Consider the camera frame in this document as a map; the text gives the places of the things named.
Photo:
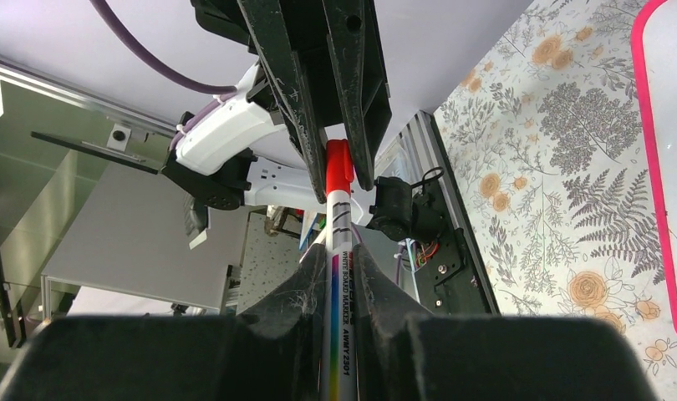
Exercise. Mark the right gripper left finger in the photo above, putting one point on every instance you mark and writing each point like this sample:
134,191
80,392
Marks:
269,352

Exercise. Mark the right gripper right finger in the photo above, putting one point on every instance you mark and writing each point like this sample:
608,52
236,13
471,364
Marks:
406,352

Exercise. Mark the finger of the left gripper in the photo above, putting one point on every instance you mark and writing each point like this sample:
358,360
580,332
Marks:
360,76
269,32

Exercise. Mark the red whiteboard marker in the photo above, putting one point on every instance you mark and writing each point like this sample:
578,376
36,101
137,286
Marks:
338,366

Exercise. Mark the red marker cap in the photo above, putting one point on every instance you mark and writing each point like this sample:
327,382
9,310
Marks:
340,168

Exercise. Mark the pink framed whiteboard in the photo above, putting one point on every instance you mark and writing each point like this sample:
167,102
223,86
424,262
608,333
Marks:
654,51

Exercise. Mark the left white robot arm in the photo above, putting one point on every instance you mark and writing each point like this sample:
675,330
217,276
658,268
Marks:
319,64

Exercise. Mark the floral table mat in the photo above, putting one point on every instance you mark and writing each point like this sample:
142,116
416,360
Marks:
545,139

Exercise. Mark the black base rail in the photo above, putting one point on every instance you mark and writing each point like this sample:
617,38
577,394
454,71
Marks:
419,206

